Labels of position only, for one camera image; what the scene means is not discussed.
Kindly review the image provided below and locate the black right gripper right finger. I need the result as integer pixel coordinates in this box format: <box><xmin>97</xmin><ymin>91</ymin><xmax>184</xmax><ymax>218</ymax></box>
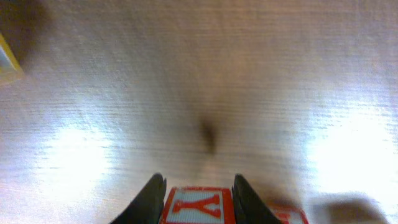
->
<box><xmin>231</xmin><ymin>174</ymin><xmax>282</xmax><ymax>224</ymax></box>

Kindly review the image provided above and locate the leaf picture wooden block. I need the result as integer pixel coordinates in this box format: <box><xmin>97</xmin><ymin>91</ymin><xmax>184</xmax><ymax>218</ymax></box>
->
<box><xmin>159</xmin><ymin>187</ymin><xmax>236</xmax><ymax>224</ymax></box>

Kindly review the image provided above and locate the green letter N block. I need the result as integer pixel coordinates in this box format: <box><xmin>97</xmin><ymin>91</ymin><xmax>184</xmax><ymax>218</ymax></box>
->
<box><xmin>0</xmin><ymin>35</ymin><xmax>24</xmax><ymax>85</ymax></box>

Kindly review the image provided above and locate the number six wooden block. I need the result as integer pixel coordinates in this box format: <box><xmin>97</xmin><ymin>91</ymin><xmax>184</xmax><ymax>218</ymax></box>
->
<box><xmin>268</xmin><ymin>204</ymin><xmax>309</xmax><ymax>224</ymax></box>

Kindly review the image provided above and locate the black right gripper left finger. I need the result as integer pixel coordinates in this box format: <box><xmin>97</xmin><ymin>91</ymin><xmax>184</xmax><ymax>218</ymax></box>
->
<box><xmin>110</xmin><ymin>173</ymin><xmax>167</xmax><ymax>224</ymax></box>

